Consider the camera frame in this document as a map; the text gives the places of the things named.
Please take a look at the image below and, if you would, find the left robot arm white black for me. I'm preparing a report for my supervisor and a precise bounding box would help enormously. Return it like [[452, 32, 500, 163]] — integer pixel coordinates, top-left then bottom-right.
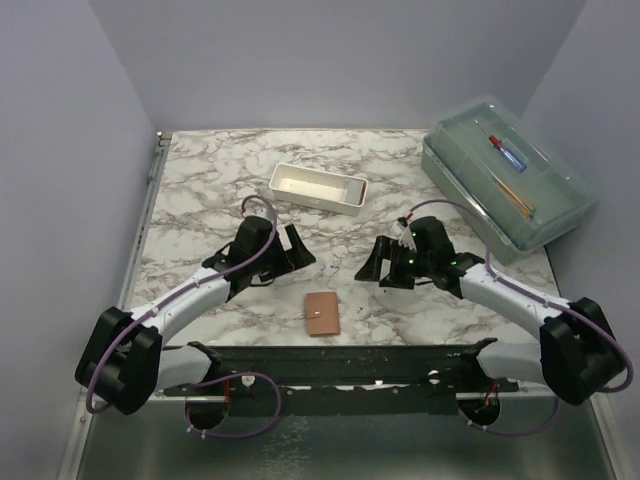
[[75, 216, 316, 415]]

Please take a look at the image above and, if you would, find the orange pencil tool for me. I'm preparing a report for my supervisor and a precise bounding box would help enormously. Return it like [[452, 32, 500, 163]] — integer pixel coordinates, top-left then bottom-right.
[[493, 176, 536, 219]]

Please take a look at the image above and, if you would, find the clear green plastic toolbox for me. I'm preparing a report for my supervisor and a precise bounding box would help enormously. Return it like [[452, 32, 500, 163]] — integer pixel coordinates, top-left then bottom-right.
[[421, 95, 596, 265]]

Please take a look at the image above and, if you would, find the tan leather card holder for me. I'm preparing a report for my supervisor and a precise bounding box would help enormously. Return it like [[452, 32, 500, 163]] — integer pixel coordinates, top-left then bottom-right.
[[304, 292, 341, 337]]

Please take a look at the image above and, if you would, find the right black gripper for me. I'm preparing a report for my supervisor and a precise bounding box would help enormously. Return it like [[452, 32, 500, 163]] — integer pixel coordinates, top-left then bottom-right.
[[355, 235, 434, 291]]

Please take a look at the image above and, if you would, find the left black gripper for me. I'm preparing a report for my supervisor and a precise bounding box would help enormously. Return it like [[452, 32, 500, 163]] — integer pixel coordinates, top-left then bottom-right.
[[250, 223, 314, 281]]

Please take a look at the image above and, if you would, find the white rectangular tray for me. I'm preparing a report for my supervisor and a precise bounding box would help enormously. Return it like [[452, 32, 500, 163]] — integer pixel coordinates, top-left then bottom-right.
[[269, 163, 369, 216]]

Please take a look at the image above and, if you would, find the red blue screwdriver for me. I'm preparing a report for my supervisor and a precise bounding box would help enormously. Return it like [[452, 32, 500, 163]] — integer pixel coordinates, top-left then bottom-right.
[[473, 119, 526, 173]]

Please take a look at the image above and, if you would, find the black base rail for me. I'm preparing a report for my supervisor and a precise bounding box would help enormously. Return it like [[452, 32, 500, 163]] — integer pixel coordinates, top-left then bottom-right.
[[162, 340, 518, 417]]

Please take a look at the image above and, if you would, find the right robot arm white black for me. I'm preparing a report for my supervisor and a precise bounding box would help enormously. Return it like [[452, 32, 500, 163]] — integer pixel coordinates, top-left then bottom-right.
[[355, 216, 629, 405]]

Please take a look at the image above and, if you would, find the aluminium frame rail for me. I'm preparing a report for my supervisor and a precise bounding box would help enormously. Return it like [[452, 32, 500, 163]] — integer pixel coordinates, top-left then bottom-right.
[[56, 132, 172, 479]]

